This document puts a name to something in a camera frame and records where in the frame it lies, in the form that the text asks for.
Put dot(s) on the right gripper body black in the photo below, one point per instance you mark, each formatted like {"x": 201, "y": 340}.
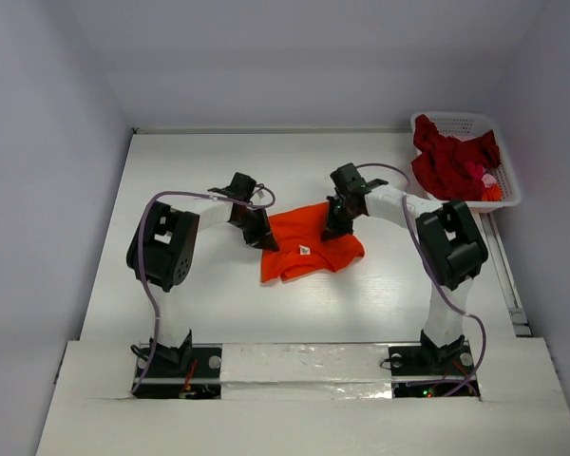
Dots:
{"x": 337, "y": 216}

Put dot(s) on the orange t shirt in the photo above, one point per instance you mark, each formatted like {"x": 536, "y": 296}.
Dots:
{"x": 301, "y": 249}

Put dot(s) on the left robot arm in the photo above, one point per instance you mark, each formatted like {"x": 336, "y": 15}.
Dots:
{"x": 161, "y": 251}

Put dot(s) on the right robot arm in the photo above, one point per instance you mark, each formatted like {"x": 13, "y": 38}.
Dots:
{"x": 445, "y": 236}

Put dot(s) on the dark red t shirt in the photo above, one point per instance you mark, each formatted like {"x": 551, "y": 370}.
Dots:
{"x": 440, "y": 167}

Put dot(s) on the white plastic basket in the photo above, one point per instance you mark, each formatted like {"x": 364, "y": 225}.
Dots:
{"x": 466, "y": 126}

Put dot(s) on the pink garment in basket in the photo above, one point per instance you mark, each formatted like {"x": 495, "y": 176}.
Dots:
{"x": 477, "y": 173}

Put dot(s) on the small orange garment in basket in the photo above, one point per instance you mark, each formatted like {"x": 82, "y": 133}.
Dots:
{"x": 492, "y": 193}

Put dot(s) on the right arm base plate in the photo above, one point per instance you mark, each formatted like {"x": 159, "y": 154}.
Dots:
{"x": 414, "y": 373}

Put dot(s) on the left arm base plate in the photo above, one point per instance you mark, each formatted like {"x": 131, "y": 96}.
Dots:
{"x": 193, "y": 374}

